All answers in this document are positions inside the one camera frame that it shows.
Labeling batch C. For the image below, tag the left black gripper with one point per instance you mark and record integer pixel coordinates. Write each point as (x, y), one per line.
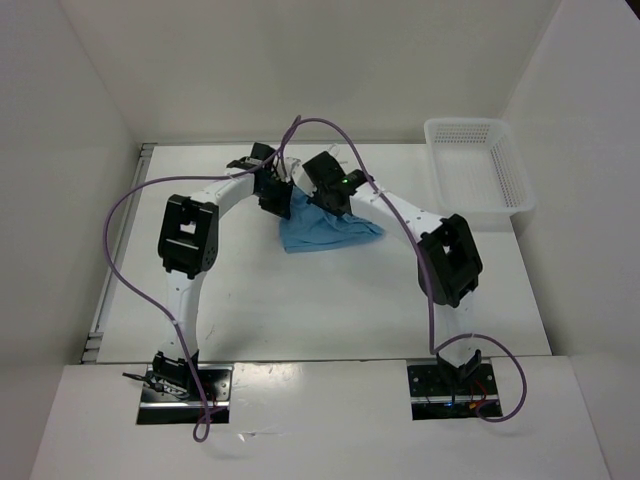
(282, 206)

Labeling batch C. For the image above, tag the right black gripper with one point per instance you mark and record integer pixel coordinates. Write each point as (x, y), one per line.
(315, 199)

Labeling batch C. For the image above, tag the light blue shorts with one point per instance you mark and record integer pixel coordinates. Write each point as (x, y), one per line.
(312, 229)

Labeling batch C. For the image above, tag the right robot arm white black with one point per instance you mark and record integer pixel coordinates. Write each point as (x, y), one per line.
(448, 261)

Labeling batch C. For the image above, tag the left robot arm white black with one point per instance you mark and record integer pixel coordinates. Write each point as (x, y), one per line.
(189, 245)

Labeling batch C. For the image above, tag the white perforated plastic basket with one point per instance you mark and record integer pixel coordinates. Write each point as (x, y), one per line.
(478, 171)

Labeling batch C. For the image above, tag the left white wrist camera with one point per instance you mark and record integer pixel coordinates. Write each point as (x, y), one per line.
(285, 167)

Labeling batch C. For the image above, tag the aluminium table edge rail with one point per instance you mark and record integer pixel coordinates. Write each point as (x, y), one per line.
(123, 218)

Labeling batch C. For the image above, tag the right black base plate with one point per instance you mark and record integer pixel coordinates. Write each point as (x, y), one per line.
(433, 399)

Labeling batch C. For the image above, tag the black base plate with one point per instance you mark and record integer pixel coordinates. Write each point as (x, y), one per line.
(163, 404)
(433, 399)

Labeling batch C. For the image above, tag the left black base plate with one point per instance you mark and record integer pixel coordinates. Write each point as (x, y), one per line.
(163, 404)

